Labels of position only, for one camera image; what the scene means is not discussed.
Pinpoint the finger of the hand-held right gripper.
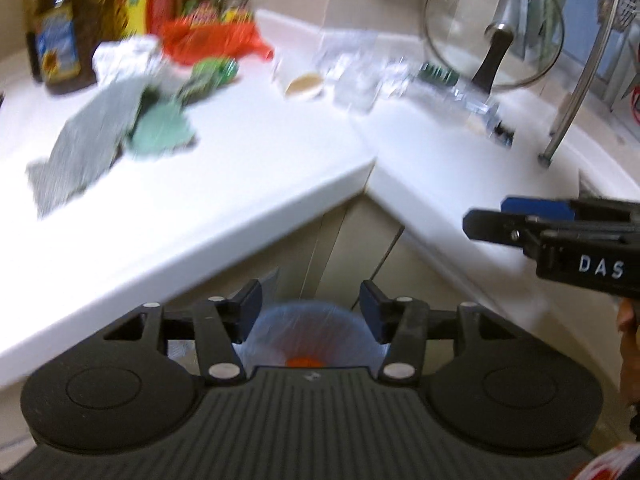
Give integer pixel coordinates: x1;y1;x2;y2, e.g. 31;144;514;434
462;209;556;256
501;195;640;223

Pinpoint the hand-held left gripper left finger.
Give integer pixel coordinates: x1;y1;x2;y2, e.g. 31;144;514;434
102;279;263;387

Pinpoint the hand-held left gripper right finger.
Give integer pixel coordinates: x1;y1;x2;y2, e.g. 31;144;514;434
359;279;521;387

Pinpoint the blue lined waste basket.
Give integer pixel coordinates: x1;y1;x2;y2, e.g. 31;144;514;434
244;300;392;369

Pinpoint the grey dish cloth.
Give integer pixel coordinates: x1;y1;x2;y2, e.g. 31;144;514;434
25;79;152;219

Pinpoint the white paper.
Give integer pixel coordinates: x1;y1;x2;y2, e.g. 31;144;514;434
92;35;164;84

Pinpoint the stainless steel dish rack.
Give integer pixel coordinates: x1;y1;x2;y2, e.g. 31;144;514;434
537;0;640;169

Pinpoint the clear tube package green insert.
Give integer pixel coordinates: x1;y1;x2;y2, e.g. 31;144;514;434
417;62;516;149

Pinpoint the glass pot lid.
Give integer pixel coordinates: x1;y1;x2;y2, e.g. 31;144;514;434
423;0;565;96

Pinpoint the green cloth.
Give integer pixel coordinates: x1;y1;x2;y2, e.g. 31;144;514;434
125;99;199;159

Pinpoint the person's printed clothing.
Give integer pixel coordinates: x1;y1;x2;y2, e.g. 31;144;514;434
574;439;640;480

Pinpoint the clear plastic bag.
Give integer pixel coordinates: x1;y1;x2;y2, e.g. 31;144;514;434
315;30;417;111

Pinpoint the green glossy wrapper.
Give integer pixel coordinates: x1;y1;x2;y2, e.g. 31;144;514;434
177;57;239;106

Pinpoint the red plastic bag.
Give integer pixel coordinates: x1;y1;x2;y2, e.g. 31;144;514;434
160;16;276;66

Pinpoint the glass pickle jar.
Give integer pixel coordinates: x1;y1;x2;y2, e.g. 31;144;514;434
220;0;256;24
180;0;224;24

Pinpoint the large oil bottle blue label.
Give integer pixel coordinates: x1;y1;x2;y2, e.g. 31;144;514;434
24;0;99;96

